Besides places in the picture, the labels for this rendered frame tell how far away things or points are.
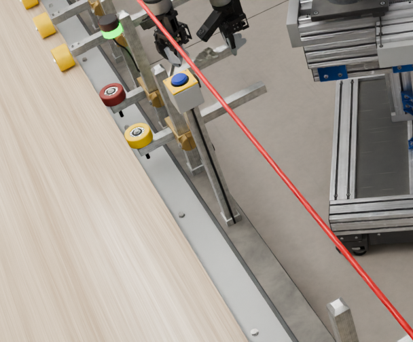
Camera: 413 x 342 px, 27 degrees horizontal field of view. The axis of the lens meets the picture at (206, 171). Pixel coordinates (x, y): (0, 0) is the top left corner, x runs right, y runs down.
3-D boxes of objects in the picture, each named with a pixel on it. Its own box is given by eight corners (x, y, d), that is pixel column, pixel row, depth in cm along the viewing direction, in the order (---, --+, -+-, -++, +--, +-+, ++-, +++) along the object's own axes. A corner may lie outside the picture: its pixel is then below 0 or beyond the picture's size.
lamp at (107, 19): (136, 66, 268) (113, 11, 254) (142, 75, 264) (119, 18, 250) (119, 74, 267) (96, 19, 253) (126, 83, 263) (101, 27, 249)
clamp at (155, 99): (154, 83, 282) (149, 71, 279) (169, 103, 272) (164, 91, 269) (139, 90, 281) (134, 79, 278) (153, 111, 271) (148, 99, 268)
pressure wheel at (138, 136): (141, 148, 264) (129, 121, 256) (164, 148, 261) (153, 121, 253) (132, 166, 259) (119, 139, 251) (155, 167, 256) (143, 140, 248)
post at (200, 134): (235, 210, 248) (192, 93, 217) (242, 220, 244) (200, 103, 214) (221, 217, 247) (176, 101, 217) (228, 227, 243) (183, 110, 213)
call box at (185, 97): (195, 91, 219) (187, 67, 214) (206, 104, 214) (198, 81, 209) (171, 103, 218) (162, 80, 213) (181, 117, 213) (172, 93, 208)
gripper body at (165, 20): (174, 55, 244) (162, 20, 236) (156, 47, 249) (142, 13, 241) (193, 40, 247) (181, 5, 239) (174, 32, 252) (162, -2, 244)
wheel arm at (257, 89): (263, 89, 265) (259, 78, 262) (267, 94, 262) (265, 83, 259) (138, 153, 259) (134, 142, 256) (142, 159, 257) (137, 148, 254)
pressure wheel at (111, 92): (129, 104, 281) (117, 77, 274) (137, 117, 276) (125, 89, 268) (107, 115, 280) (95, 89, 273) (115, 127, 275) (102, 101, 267)
